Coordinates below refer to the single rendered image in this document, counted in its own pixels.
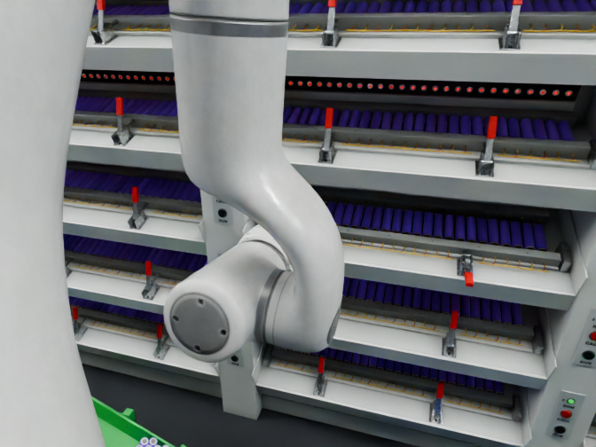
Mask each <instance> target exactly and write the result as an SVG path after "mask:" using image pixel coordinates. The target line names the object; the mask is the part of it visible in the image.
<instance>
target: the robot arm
mask: <svg viewBox="0 0 596 447"><path fill-rule="evenodd" d="M95 1H96V0H0V447H106V444H105V441H104V437H103V435H102V431H101V428H100V425H99V422H98V416H97V414H96V410H95V407H94V404H93V401H92V398H91V395H90V390H89V386H88V383H87V381H86V377H85V374H84V371H83V368H82V361H81V359H80V355H79V351H78V348H77V344H76V341H75V334H74V328H73V323H72V317H71V311H70V305H69V298H68V290H67V275H66V266H65V255H64V241H63V202H64V186H65V177H66V168H67V153H68V147H69V141H70V136H71V130H72V125H73V119H74V114H75V105H76V100H77V95H78V90H79V85H80V81H81V75H82V66H83V61H84V56H85V52H86V46H87V42H88V36H89V31H90V23H91V18H92V13H93V9H94V4H95ZM169 12H170V14H169V16H170V27H171V40H172V51H173V61H174V72H175V83H176V103H177V115H178V127H179V138H180V148H181V155H182V160H183V164H184V170H185V172H186V174H187V176H188V177H189V178H190V180H191V181H192V182H193V183H194V184H195V185H196V186H197V187H199V188H200V189H201V190H202V191H204V192H206V193H208V194H210V195H212V196H213V197H215V198H217V199H219V200H221V201H223V202H225V203H227V204H228V205H230V206H232V207H234V208H236V209H237V210H238V211H240V212H241V213H243V214H245V215H246V216H248V217H249V218H251V219H252V220H254V221H255V222H256V223H258V225H257V226H256V227H254V228H253V229H251V230H250V231H249V232H247V233H246V234H245V235H244V236H243V237H242V239H241V240H240V241H239V243H238V245H237V246H235V247H233V248H231V249H230V250H228V251H227V252H225V253H224V254H222V255H220V256H219V257H217V258H216V259H215V260H214V261H212V262H211V263H209V264H207V265H206V266H204V267H203V268H201V269H200V270H198V271H196V272H195V273H193V274H192V275H191V276H190V277H188V278H186V279H185V280H183V281H182V282H180V283H179V284H177V285H176V286H175V287H174V288H173V289H172V290H171V291H170V293H169V295H168V297H167V299H166V301H165V304H164V311H163V317H164V323H165V326H166V329H167V331H168V333H169V336H170V338H171V340H172V341H173V342H174V343H175V344H176V345H177V346H178V348H179V349H181V350H182V351H183V352H184V353H185V354H186V355H187V356H189V357H192V358H193V359H196V360H199V361H201V362H206V363H218V362H222V361H224V360H227V359H228V358H230V357H232V356H233V355H235V354H236V353H237V352H238V351H239V349H240V348H241V347H242V345H243V344H244V343H245V342H249V341H262V342H267V343H269V344H273V345H276V346H280V347H282V348H286V349H291V350H295V351H299V352H304V353H316V352H319V351H321V350H323V349H325V348H326V347H327V346H328V345H329V344H330V342H331V341H332V339H333V337H334V336H335V333H336V328H337V325H338V321H339V317H340V310H341V298H342V291H343V283H344V254H343V246H342V242H341V236H340V233H339V231H338V228H337V226H336V224H335V221H334V219H333V217H332V215H331V213H330V211H329V209H328V208H327V206H326V205H325V203H324V202H323V201H322V199H321V198H320V197H319V195H318V194H317V193H316V191H315V190H314V189H313V188H312V187H311V186H310V184H309V183H308V182H307V181H306V180H305V179H304V178H303V177H302V176H301V175H300V174H299V173H298V172H297V171H296V170H295V169H294V167H293V166H292V165H291V164H290V163H289V161H288V160H287V159H286V156H285V155H284V152H283V149H282V124H283V109H284V94H285V79H286V52H287V36H288V17H289V0H169Z"/></svg>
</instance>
